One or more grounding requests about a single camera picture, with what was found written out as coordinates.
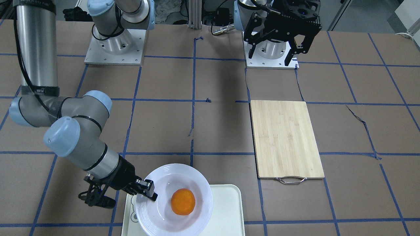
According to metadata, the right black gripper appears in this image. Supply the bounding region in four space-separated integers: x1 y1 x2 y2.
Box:
78 156 158 209

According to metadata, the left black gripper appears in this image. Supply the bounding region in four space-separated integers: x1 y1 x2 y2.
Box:
243 0 322 66

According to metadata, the white round plate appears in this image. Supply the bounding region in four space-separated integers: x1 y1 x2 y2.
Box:
136 163 213 236

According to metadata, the orange fruit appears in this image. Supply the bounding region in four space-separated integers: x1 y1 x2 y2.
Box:
171 188 196 216

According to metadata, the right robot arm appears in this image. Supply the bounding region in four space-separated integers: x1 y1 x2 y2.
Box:
9 0 158 208

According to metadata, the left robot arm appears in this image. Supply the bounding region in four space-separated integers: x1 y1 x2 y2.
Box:
234 0 322 70

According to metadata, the cream bear tray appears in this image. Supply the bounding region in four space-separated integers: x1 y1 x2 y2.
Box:
121 184 245 236

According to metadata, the bamboo cutting board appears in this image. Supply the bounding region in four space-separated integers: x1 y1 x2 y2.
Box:
250 100 325 184

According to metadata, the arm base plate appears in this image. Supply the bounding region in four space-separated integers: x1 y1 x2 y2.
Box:
84 27 147 66
243 40 300 70

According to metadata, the aluminium frame post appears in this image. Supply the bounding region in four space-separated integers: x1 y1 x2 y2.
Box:
188 0 203 30

